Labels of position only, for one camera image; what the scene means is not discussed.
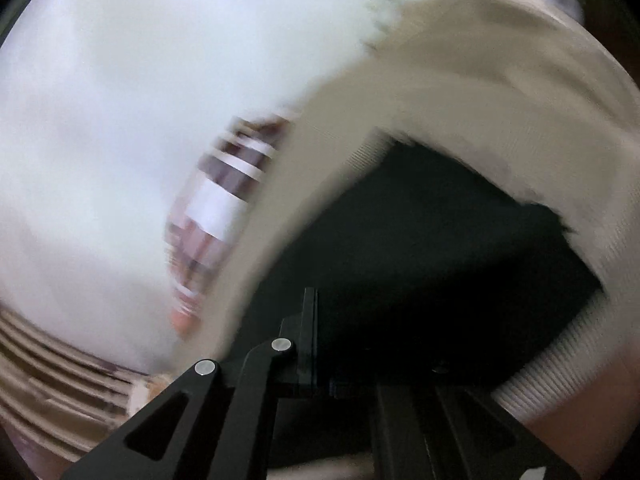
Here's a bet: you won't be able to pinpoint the black denim pants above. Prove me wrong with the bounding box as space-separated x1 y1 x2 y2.
230 142 603 468

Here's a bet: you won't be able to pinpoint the beige pleated curtain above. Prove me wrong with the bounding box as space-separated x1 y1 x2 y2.
1 308 166 463

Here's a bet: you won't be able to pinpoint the pink brown patterned pillow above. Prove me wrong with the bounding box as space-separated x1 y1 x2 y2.
165 116 291 338

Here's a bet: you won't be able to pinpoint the beige woven bed sheet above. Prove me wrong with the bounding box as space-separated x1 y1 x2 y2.
182 0 639 420

